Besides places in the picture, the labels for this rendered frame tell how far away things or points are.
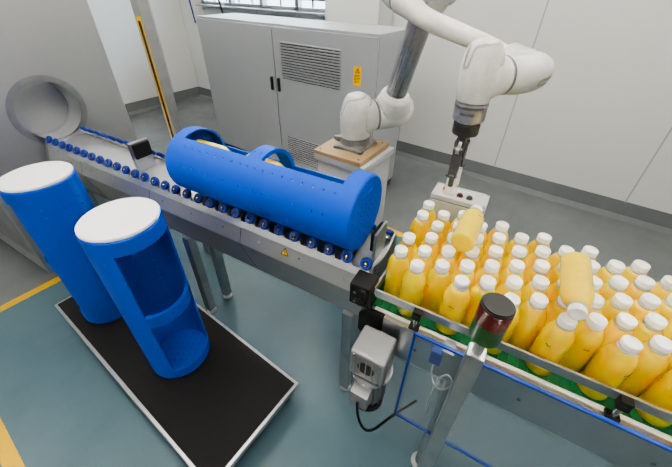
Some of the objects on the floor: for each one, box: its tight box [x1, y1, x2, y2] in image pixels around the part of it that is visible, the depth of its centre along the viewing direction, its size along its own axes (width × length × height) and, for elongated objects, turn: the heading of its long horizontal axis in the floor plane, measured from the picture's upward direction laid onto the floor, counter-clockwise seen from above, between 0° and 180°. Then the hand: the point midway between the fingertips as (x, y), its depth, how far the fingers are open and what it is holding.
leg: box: [182, 235, 217, 314], centre depth 195 cm, size 6×6×63 cm
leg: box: [339, 309, 356, 392], centre depth 156 cm, size 6×6×63 cm
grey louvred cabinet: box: [196, 13, 405, 186], centre depth 341 cm, size 54×215×145 cm, turn 53°
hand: (452, 182), depth 107 cm, fingers open, 6 cm apart
